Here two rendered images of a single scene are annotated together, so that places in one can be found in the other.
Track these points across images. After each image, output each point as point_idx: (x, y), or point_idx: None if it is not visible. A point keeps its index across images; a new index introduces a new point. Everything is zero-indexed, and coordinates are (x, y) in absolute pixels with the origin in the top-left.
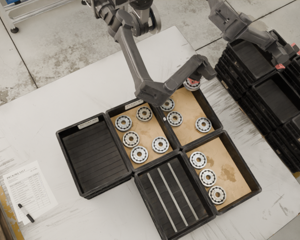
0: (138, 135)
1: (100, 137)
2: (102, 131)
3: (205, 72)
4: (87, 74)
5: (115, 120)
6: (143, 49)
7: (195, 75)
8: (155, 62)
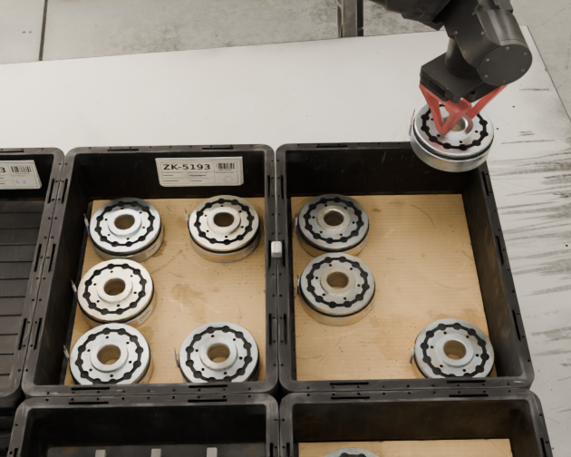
0: (150, 288)
1: (14, 249)
2: (36, 230)
3: (471, 29)
4: (133, 75)
5: (101, 207)
6: (368, 63)
7: (452, 72)
8: (393, 110)
